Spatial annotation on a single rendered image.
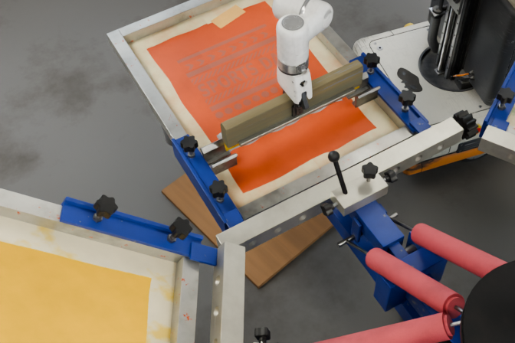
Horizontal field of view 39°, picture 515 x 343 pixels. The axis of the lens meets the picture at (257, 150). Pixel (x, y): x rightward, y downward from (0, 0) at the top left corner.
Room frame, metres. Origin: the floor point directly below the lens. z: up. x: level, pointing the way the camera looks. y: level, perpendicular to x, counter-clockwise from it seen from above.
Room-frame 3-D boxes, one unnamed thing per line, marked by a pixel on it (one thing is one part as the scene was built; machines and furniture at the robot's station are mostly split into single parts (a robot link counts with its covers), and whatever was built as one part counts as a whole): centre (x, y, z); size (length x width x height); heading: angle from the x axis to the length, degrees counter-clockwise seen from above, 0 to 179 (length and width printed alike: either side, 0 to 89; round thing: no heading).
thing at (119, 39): (1.40, -0.01, 0.97); 0.79 x 0.58 x 0.04; 26
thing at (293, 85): (1.22, -0.10, 1.18); 0.10 x 0.08 x 0.11; 26
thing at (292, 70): (1.22, -0.10, 1.24); 0.09 x 0.07 x 0.03; 26
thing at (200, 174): (1.06, 0.14, 0.98); 0.30 x 0.05 x 0.07; 26
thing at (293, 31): (1.25, -0.13, 1.31); 0.15 x 0.10 x 0.11; 148
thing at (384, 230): (0.90, -0.26, 1.02); 0.17 x 0.06 x 0.05; 26
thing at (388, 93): (1.31, -0.36, 0.98); 0.30 x 0.05 x 0.07; 26
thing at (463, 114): (1.16, -0.53, 1.02); 0.07 x 0.06 x 0.07; 26
